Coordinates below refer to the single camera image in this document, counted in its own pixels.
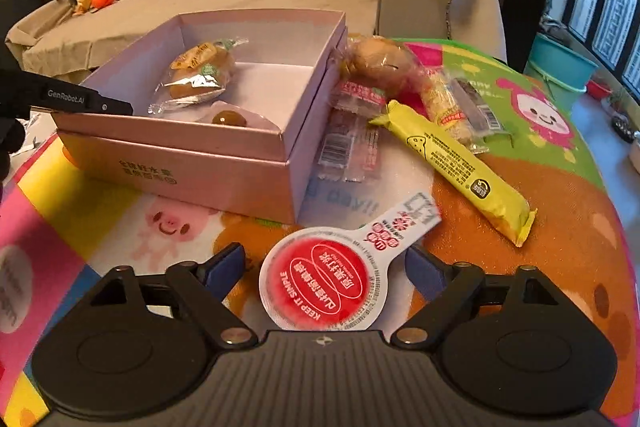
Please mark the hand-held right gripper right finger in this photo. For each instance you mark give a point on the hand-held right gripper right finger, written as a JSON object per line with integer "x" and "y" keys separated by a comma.
{"x": 425, "y": 269}

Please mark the red round cup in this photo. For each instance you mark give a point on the red round cup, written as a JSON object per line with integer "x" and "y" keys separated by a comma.
{"x": 320, "y": 277}

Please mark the colourful cartoon mat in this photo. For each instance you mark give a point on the colourful cartoon mat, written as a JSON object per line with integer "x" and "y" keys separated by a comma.
{"x": 550, "y": 232}

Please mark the clear hawthorn stick packet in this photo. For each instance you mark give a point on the clear hawthorn stick packet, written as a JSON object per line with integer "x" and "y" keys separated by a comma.
{"x": 355, "y": 99}
{"x": 345, "y": 147}

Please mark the pink cardboard box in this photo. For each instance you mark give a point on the pink cardboard box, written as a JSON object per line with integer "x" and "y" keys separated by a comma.
{"x": 240, "y": 177}

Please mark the small potted plants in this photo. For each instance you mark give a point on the small potted plants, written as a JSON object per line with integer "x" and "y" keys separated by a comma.
{"x": 622, "y": 112}

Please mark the clear dark bar packet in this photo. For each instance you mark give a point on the clear dark bar packet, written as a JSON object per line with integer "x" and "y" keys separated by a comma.
{"x": 477, "y": 104}

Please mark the yellow label pastry packet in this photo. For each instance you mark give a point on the yellow label pastry packet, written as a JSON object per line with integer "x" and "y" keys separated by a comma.
{"x": 202, "y": 57}

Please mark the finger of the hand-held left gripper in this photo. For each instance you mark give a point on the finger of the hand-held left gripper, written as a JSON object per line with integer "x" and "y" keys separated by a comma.
{"x": 75, "y": 98}

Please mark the teal plastic bucket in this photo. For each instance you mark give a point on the teal plastic bucket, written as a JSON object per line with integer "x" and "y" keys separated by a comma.
{"x": 555, "y": 67}

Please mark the red label bun packet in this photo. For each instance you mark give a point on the red label bun packet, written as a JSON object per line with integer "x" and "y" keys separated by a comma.
{"x": 380, "y": 57}

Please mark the green label mooncake packet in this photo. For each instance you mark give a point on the green label mooncake packet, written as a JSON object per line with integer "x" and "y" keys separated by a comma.
{"x": 192, "y": 89}

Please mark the round brown pastry packet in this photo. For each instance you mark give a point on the round brown pastry packet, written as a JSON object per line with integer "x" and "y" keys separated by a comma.
{"x": 230, "y": 118}

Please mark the yellow snack bar packet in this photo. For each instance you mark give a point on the yellow snack bar packet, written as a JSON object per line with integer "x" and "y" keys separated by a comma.
{"x": 460, "y": 167}

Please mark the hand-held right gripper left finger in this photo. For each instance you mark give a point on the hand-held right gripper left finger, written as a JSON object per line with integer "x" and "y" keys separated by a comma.
{"x": 227, "y": 267}

